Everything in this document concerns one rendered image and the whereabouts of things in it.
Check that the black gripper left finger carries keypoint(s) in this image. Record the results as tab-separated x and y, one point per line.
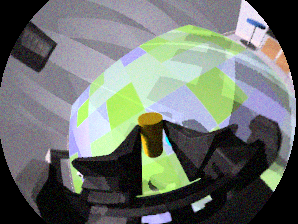
125	161

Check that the yellow cylinder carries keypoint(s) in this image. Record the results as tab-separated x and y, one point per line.
151	132

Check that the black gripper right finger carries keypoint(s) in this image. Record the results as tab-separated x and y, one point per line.
193	148

